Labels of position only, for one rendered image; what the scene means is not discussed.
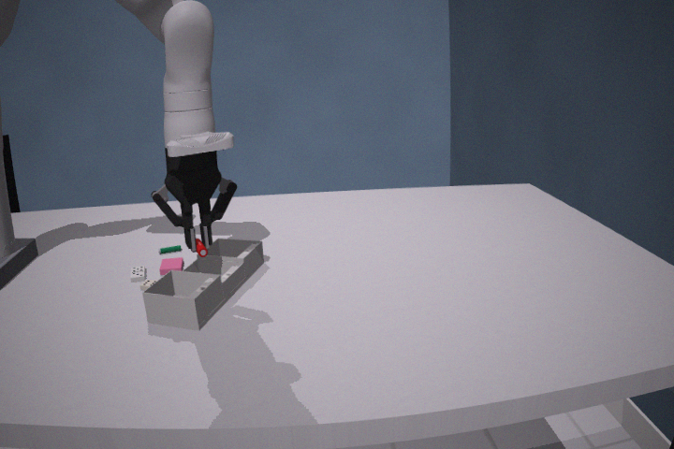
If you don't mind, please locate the pink flat block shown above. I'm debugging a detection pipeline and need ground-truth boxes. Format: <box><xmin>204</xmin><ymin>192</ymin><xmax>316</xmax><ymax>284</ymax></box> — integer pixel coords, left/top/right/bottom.
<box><xmin>159</xmin><ymin>257</ymin><xmax>183</xmax><ymax>275</ymax></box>

